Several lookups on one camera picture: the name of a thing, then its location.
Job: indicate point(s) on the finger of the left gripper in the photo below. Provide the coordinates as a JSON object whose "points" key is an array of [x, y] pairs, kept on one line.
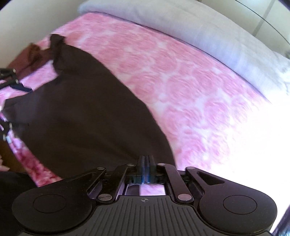
{"points": [[5, 129], [10, 79]]}

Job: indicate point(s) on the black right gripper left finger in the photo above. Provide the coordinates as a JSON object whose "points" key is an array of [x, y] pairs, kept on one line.
{"points": [[141, 169]]}

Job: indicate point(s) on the pink rose blanket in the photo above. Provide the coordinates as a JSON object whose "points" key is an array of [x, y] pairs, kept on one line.
{"points": [[213, 119]]}

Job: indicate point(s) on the dark brown garment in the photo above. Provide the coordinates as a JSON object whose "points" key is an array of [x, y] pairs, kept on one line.
{"points": [[85, 118]]}

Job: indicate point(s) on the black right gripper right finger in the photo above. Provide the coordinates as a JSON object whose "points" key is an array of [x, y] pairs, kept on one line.
{"points": [[150, 169]]}

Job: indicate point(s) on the grey striped quilt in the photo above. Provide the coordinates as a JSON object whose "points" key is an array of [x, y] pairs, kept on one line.
{"points": [[208, 30]]}

